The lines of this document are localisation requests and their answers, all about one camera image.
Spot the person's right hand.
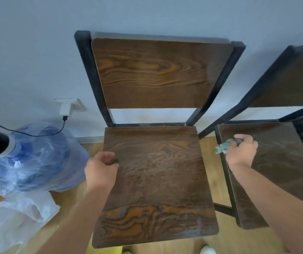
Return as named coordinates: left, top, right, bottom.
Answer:
left=225, top=134, right=258, bottom=167

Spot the person's left hand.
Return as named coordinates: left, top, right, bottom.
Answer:
left=85, top=151, right=120, bottom=191

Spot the green cleaning cloth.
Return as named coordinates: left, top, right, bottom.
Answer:
left=215, top=138, right=243, bottom=156

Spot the person's right forearm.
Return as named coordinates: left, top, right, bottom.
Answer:
left=228, top=162, right=303, bottom=254

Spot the person's left forearm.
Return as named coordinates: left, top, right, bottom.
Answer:
left=36, top=182, right=115, bottom=254

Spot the white charger plug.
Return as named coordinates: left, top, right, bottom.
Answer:
left=59, top=101, right=74, bottom=117

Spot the blue water jug in plastic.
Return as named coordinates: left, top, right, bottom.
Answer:
left=0, top=120, right=90, bottom=196

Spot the yellow object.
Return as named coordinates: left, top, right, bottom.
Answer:
left=85, top=234, right=123, bottom=254

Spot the white plastic bag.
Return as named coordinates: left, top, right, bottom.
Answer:
left=0, top=192, right=61, bottom=254

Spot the dark wooden chair, black frame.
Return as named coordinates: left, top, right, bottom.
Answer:
left=199, top=44, right=303, bottom=230

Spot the wooden chair with black frame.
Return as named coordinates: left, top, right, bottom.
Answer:
left=74, top=30, right=246, bottom=249

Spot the black cable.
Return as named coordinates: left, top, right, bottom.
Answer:
left=0, top=116, right=68, bottom=137

